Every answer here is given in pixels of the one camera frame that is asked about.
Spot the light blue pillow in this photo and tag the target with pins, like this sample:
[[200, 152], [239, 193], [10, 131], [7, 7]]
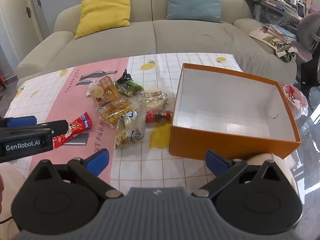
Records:
[[193, 0]]

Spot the white door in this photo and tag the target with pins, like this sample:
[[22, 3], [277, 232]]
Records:
[[20, 25]]

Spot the orange cardboard box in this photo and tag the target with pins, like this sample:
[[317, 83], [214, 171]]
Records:
[[225, 140]]

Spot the white desk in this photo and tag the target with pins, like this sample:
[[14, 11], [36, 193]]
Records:
[[265, 12]]

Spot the yellow puffed snack packet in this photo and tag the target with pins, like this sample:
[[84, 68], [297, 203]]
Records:
[[113, 111]]

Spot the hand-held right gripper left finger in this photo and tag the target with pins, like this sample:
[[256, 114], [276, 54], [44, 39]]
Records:
[[97, 161]]

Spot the green snack packet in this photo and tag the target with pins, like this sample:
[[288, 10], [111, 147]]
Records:
[[127, 86]]

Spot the pink white lemon tablecloth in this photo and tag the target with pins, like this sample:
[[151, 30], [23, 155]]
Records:
[[62, 95]]

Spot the grey desk chair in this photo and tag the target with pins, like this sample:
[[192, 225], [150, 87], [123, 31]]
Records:
[[308, 30]]

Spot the yellow pillow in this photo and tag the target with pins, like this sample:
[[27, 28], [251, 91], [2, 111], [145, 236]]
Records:
[[102, 15]]

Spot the red white plastic bag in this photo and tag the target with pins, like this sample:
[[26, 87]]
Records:
[[296, 100]]

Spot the pile of books and papers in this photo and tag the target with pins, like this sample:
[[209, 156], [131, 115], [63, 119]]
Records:
[[275, 0]]

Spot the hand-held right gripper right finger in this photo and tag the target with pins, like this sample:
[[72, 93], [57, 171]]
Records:
[[215, 163]]

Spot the beige sofa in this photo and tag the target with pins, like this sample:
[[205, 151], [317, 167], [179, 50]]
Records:
[[187, 37]]

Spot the stack of books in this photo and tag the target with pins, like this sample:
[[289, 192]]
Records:
[[280, 31]]

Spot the white blue bread packet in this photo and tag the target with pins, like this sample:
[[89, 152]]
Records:
[[133, 132]]

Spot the small red dark snack packet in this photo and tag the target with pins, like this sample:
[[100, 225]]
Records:
[[158, 117]]

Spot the clear nut bar packet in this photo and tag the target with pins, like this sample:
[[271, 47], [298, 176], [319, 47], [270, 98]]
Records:
[[152, 100]]

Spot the cookie packet with orange label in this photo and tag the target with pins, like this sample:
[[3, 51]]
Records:
[[105, 90]]

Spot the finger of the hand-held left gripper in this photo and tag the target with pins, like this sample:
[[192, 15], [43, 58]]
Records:
[[58, 127], [21, 121]]

